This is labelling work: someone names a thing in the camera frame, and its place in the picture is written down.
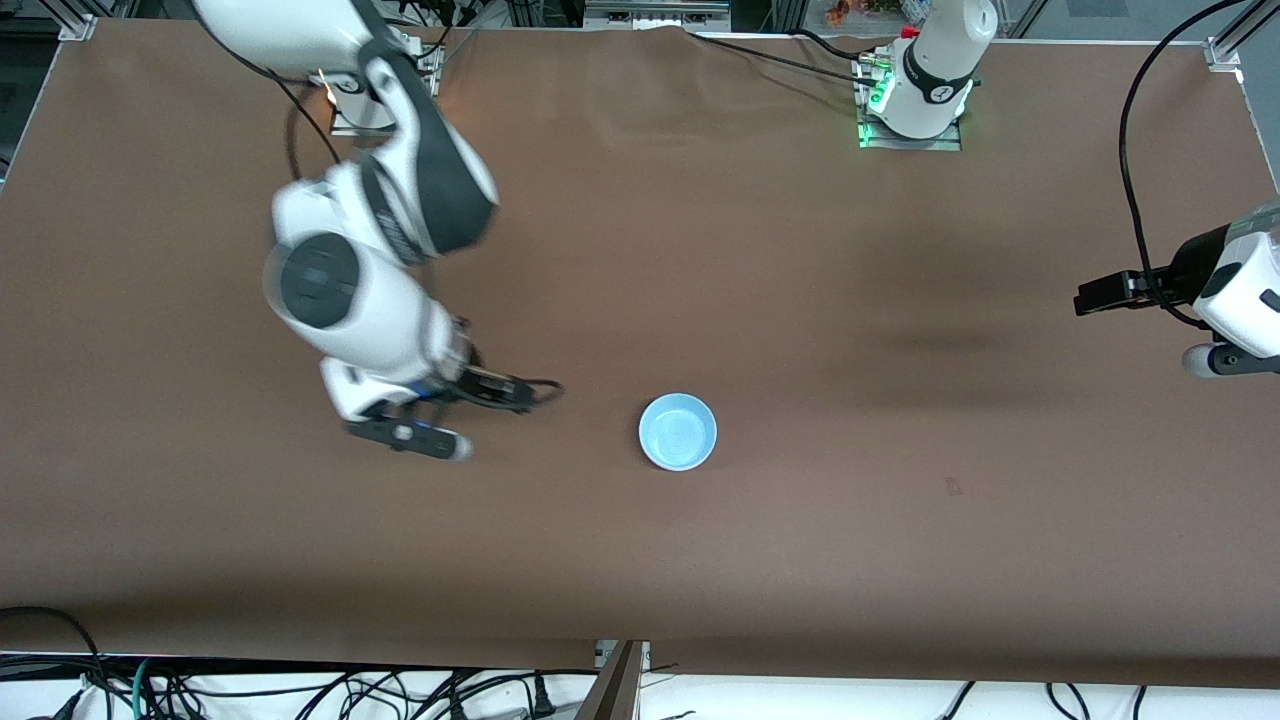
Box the light blue plastic bowl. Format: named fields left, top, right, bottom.
left=638, top=393, right=719, bottom=473

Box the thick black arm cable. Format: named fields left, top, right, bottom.
left=1118, top=0, right=1256, bottom=331

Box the black cable on table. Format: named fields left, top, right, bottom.
left=690, top=33, right=881, bottom=89
left=788, top=28, right=886, bottom=66

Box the brown table cover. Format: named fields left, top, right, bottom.
left=0, top=18, right=1280, bottom=691

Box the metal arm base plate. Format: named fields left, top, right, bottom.
left=328, top=35, right=446, bottom=137
left=856, top=55, right=964, bottom=152

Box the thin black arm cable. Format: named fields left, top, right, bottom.
left=245, top=60, right=346, bottom=186

